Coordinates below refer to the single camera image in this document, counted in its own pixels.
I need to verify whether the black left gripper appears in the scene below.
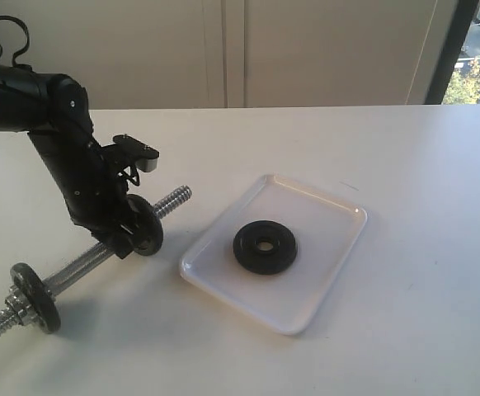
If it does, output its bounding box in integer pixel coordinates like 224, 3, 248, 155
64, 181, 141, 259

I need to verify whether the black weight plate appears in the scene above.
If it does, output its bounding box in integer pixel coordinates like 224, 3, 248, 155
233, 220, 298, 276

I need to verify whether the chrome threaded dumbbell bar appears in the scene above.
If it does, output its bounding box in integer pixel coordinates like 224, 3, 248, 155
0, 185, 192, 336

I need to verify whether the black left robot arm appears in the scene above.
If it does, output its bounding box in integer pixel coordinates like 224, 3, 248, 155
0, 65, 137, 258

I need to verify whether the black plate far end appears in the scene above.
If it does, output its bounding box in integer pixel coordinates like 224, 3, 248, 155
127, 194, 163, 257

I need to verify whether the black plate near collar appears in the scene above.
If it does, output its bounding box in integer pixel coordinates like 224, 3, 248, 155
10, 262, 61, 334

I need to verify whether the chrome star collar nut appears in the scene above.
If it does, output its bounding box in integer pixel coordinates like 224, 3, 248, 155
5, 290, 33, 326

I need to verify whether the white plastic tray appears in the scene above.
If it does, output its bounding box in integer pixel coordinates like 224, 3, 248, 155
179, 174, 368, 336

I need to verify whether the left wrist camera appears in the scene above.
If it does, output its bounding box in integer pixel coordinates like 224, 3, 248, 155
101, 134, 160, 186

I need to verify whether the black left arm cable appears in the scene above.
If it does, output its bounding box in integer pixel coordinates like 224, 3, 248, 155
0, 15, 31, 67

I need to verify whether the dark window frame post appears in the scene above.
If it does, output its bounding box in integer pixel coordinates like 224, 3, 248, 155
424, 0, 478, 105

